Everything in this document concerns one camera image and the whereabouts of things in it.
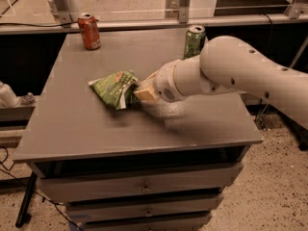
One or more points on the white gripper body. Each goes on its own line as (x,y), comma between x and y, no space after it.
(165,81)

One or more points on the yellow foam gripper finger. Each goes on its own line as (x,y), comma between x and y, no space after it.
(147,94)
(148,81)

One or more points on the green jalapeno chip bag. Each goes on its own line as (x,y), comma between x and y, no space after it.
(116,90)

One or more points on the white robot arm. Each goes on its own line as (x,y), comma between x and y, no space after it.
(226,64)

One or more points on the green soda can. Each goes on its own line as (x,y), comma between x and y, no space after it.
(194,41)

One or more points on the orange soda can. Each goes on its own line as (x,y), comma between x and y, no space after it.
(89,31)

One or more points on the grey drawer cabinet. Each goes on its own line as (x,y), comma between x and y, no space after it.
(71,132)

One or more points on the middle grey drawer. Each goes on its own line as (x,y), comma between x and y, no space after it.
(145,208)

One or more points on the grey drawer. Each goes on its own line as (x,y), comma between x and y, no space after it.
(159,223)
(145,208)
(160,180)

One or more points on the top grey drawer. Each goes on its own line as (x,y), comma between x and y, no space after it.
(160,180)

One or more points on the bottom grey drawer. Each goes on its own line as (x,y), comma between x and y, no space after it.
(159,223)

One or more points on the black metal leg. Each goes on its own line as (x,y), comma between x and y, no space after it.
(23,211)

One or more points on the metal rail frame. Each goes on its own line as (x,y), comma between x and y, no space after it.
(20,16)

